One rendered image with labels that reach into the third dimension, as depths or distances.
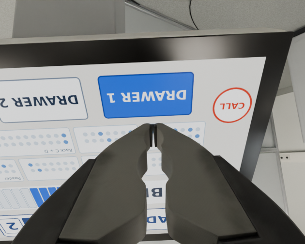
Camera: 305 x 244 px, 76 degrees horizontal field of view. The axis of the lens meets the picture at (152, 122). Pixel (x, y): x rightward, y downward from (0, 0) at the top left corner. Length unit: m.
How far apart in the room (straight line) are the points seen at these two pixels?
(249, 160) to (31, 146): 0.26
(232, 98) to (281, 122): 3.67
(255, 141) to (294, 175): 3.59
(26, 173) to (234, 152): 0.26
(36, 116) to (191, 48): 0.17
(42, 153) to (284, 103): 3.79
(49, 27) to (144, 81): 0.21
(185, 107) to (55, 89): 0.13
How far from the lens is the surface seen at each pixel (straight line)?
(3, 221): 0.39
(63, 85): 0.21
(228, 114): 0.23
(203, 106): 0.21
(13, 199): 0.34
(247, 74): 0.22
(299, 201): 3.89
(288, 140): 3.83
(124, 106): 0.21
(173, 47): 0.19
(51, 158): 0.27
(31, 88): 0.23
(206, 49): 0.20
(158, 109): 0.21
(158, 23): 1.61
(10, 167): 0.30
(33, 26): 0.38
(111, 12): 0.35
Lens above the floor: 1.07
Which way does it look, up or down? 11 degrees down
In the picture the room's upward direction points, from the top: 177 degrees clockwise
